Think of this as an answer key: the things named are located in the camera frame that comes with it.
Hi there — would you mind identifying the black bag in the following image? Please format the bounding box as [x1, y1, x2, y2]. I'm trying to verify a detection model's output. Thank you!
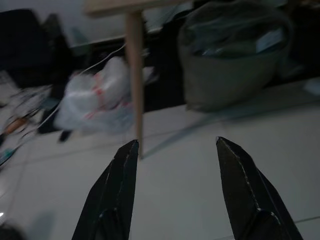
[0, 8, 73, 88]

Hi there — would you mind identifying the white plastic bag red print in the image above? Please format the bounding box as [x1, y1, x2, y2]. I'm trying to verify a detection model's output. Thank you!
[54, 56, 137, 136]

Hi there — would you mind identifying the light wooden dining table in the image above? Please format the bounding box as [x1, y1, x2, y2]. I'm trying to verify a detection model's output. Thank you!
[83, 0, 198, 160]

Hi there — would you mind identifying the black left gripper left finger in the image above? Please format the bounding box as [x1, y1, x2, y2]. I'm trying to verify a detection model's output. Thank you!
[71, 139, 140, 240]

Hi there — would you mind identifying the grey-green fabric basket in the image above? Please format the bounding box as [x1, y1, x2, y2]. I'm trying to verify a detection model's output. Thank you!
[177, 1, 295, 113]

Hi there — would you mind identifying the thin white cable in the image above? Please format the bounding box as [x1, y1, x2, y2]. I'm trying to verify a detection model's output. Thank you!
[37, 44, 127, 132]

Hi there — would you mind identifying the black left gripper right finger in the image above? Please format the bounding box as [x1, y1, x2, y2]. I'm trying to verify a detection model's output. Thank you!
[216, 136, 305, 240]

